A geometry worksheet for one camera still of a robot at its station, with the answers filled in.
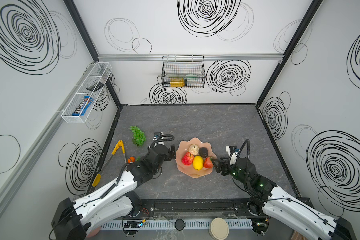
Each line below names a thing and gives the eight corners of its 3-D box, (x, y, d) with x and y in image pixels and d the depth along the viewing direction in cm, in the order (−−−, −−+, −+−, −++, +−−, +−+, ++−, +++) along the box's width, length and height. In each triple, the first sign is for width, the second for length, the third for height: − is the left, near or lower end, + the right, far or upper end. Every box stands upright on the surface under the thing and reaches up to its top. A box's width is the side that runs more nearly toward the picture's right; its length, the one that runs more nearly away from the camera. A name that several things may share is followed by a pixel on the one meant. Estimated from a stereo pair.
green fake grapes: (124, 133, 105) (122, 130, 102) (134, 126, 109) (133, 122, 106) (137, 148, 98) (136, 144, 94) (148, 139, 102) (147, 136, 98)
